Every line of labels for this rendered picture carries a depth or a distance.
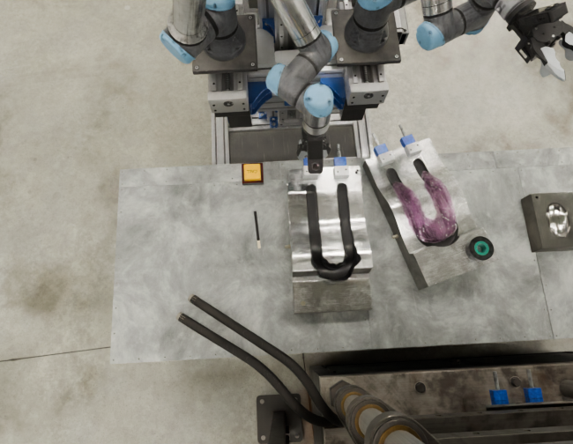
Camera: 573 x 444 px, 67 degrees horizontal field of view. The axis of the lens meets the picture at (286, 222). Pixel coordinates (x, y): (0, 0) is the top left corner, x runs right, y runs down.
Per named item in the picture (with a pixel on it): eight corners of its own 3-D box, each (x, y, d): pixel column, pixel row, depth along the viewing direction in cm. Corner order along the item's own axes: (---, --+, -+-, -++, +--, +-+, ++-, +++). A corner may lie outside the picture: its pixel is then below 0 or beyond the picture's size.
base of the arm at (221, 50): (202, 25, 153) (196, 3, 143) (244, 22, 153) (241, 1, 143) (202, 62, 149) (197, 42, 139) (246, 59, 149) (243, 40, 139)
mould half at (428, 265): (362, 166, 164) (368, 153, 154) (425, 144, 167) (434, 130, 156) (418, 290, 152) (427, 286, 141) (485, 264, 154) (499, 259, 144)
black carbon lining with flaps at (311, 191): (304, 186, 155) (305, 176, 146) (349, 184, 155) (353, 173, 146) (310, 284, 145) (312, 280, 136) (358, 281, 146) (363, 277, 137)
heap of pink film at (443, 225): (386, 184, 156) (391, 176, 149) (431, 168, 158) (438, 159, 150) (417, 251, 150) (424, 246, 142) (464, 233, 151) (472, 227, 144)
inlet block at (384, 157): (365, 138, 164) (368, 132, 159) (377, 135, 165) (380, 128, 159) (379, 169, 161) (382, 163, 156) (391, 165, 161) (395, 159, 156)
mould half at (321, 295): (286, 178, 163) (286, 164, 150) (355, 174, 163) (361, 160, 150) (293, 314, 150) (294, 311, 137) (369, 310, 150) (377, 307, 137)
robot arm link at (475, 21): (441, 25, 124) (455, -4, 113) (472, 10, 126) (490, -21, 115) (457, 47, 122) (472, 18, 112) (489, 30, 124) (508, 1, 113)
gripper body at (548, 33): (554, 51, 109) (524, 16, 112) (571, 29, 101) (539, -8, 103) (527, 66, 109) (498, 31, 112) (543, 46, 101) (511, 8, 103)
